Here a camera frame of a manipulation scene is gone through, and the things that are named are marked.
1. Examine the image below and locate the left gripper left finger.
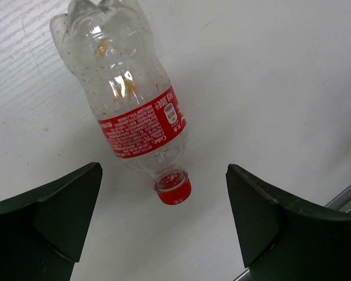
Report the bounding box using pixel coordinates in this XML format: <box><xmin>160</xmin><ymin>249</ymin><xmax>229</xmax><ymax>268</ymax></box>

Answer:
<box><xmin>0</xmin><ymin>162</ymin><xmax>102</xmax><ymax>280</ymax></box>

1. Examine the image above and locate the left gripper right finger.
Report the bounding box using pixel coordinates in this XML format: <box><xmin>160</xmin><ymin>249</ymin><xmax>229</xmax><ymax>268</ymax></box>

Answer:
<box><xmin>226</xmin><ymin>164</ymin><xmax>351</xmax><ymax>280</ymax></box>

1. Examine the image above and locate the clear bottle red label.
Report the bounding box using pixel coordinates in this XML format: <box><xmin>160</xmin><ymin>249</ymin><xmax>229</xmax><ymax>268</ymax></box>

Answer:
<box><xmin>50</xmin><ymin>1</ymin><xmax>191</xmax><ymax>205</ymax></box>

